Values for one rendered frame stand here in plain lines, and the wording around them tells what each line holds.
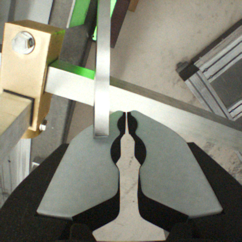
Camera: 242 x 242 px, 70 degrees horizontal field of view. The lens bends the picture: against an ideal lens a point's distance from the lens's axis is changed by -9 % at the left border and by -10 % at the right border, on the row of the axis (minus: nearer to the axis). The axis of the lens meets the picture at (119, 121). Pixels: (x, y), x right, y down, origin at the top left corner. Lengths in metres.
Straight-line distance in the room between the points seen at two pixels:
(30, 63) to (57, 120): 0.23
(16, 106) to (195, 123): 0.20
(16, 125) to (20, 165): 0.50
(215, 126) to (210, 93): 0.73
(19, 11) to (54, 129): 0.27
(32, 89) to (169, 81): 0.98
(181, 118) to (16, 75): 0.19
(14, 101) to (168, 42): 0.95
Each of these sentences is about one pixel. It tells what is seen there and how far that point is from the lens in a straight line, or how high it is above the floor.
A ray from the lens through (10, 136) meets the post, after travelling 0.19.
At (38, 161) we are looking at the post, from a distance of 0.50.
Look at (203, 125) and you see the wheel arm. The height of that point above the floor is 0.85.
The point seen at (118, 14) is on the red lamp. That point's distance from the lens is 0.34.
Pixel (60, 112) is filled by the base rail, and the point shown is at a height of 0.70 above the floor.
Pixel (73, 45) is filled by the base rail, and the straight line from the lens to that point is 0.35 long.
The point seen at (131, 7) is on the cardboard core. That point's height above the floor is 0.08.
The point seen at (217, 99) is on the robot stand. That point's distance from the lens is 1.00.
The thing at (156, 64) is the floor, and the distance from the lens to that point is 1.09.
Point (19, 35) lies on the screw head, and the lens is 0.19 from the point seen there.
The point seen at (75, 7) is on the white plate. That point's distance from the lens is 0.25.
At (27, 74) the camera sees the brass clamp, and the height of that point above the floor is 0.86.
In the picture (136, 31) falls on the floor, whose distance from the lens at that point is 1.05.
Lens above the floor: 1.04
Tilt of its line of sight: 59 degrees down
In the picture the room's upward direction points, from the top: 178 degrees counter-clockwise
